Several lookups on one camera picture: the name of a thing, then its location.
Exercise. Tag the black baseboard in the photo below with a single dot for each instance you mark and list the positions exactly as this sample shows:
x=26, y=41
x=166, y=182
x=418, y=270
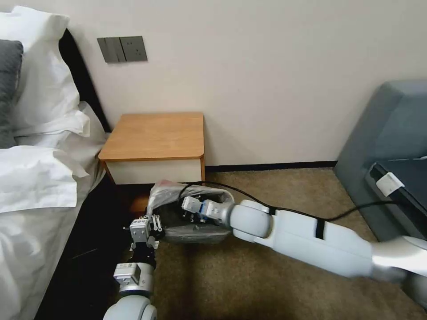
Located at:
x=267, y=165

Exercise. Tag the dark grey seat cushion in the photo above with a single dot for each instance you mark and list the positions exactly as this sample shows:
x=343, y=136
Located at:
x=407, y=210

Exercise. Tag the wooden nightstand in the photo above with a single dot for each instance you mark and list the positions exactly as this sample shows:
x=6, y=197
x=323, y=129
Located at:
x=156, y=135

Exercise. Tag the black bed frame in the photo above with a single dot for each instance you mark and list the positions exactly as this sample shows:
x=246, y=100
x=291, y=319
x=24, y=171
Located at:
x=90, y=240

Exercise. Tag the white tag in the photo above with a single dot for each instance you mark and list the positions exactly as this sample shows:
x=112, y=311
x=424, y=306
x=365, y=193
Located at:
x=388, y=184

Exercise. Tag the white duvet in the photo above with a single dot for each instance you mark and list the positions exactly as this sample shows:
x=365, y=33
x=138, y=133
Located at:
x=30, y=206

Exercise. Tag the translucent grey garbage bag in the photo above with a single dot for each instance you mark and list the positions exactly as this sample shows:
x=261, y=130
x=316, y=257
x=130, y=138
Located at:
x=160, y=196

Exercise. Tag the dark grey pillow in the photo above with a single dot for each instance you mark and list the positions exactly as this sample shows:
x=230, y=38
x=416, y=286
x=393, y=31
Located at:
x=8, y=86

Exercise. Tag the grey blue sofa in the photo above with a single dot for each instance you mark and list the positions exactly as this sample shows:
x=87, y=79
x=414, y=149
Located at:
x=377, y=133

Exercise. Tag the dark trash can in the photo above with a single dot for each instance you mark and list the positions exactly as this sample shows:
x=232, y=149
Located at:
x=195, y=235

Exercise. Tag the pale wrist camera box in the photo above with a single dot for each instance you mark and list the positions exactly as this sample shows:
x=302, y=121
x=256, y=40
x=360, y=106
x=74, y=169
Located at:
x=191, y=204
x=139, y=230

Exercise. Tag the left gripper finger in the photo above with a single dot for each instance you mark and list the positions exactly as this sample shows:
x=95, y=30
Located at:
x=157, y=226
x=128, y=228

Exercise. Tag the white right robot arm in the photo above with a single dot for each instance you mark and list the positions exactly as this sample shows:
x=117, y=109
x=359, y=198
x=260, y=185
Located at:
x=300, y=238

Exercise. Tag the grey wall socket plate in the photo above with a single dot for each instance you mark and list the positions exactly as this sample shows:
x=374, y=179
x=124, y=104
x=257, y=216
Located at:
x=136, y=48

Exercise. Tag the large white pillow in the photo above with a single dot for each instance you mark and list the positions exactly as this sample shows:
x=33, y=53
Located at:
x=43, y=76

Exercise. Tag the grey light switch plate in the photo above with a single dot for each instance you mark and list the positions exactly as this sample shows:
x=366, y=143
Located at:
x=110, y=50

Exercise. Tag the black headboard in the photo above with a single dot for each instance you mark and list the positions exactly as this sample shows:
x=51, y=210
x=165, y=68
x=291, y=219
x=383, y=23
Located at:
x=85, y=80

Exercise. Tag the small white pillow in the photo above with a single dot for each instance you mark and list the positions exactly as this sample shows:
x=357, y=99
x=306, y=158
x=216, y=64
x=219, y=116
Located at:
x=63, y=125

